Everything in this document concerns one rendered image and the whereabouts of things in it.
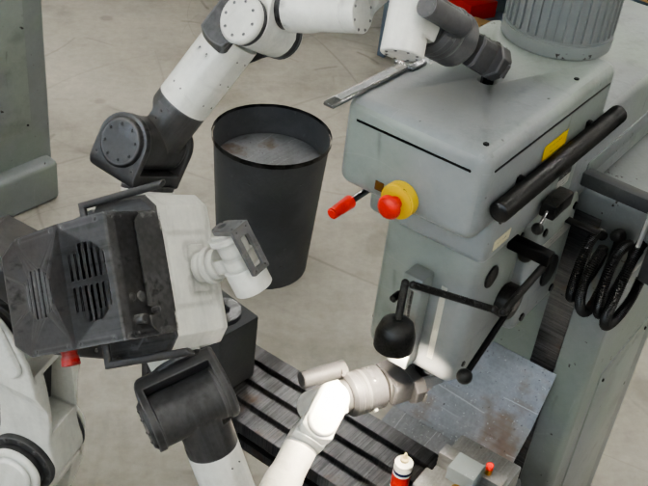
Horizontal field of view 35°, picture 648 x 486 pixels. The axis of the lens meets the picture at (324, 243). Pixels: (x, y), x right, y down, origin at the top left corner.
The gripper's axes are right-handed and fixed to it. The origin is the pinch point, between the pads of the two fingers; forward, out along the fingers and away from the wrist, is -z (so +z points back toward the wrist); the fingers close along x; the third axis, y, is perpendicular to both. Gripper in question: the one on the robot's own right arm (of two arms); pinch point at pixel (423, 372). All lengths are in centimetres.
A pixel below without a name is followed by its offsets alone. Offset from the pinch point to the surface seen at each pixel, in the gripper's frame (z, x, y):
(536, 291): -21.4, -3.2, -17.4
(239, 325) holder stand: 21.8, 40.2, 13.3
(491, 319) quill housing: -6.6, -7.9, -18.3
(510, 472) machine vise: -19.2, -12.8, 24.6
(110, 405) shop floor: 23, 132, 123
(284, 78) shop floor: -147, 338, 121
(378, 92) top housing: 21, 2, -66
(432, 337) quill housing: 6.6, -7.7, -17.6
